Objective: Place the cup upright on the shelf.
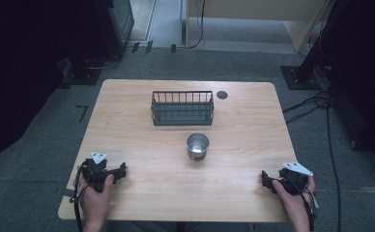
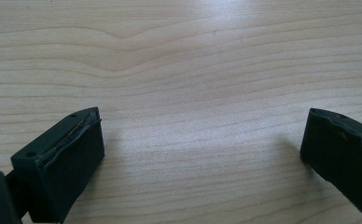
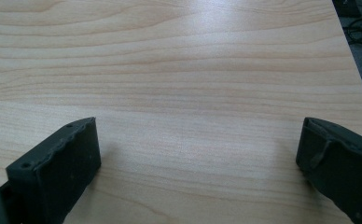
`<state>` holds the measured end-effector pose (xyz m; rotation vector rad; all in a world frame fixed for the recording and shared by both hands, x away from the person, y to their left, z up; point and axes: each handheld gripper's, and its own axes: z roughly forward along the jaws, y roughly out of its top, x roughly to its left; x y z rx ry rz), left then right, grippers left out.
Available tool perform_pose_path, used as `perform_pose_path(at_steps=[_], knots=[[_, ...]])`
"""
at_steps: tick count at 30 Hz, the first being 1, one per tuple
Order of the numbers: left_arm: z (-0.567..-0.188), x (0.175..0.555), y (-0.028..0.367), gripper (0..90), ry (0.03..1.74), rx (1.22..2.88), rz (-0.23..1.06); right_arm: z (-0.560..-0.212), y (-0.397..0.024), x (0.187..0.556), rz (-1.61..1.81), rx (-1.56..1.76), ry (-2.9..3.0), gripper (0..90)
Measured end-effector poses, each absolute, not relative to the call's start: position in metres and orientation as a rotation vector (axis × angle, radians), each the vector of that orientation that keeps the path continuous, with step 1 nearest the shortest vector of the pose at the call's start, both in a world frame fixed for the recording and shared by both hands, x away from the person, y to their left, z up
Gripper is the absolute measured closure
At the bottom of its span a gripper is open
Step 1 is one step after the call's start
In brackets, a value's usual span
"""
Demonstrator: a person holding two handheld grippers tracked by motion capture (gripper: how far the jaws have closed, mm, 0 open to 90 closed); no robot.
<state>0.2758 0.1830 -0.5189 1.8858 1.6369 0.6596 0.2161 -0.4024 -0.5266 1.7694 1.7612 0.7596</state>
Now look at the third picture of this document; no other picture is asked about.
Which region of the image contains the black cable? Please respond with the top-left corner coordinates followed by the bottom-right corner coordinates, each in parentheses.
top-left (341, 15), bottom-right (362, 45)

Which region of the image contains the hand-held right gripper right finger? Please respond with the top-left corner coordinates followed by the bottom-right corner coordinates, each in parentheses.
top-left (295, 117), bottom-right (362, 224)

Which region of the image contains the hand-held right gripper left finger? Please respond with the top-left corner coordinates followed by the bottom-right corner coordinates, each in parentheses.
top-left (5, 117), bottom-right (103, 224)

